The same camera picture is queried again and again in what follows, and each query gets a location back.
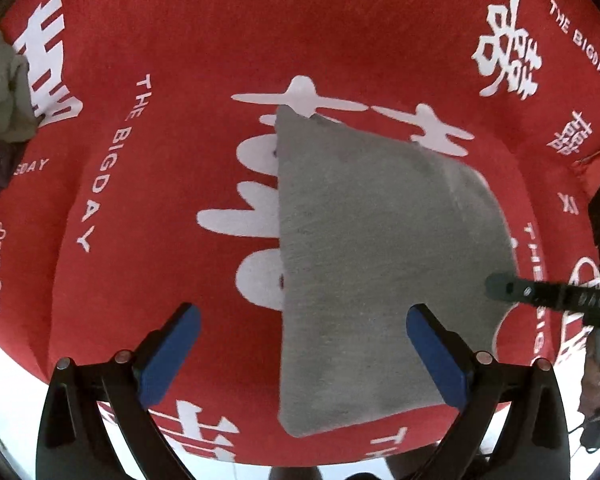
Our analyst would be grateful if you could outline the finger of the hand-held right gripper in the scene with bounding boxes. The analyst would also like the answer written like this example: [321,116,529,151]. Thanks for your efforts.
[484,270,600,314]

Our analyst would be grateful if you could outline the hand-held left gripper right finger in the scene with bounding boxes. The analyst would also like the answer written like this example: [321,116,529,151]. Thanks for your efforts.
[405,303,572,480]

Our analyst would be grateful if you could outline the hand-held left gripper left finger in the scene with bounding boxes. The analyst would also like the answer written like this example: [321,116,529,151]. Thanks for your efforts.
[35,301,202,480]

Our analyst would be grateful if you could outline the grey knit sweater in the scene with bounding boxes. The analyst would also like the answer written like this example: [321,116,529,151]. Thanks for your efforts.
[274,104,519,439]

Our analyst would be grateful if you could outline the red cloth with gold trim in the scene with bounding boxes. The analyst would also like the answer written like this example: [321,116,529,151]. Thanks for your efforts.
[572,130,600,197]

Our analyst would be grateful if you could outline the red printed blanket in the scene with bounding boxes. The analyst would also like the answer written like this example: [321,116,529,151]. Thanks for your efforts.
[0,0,600,467]

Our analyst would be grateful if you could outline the light green cloth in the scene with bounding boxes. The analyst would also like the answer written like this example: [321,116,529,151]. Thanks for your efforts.
[0,27,39,144]

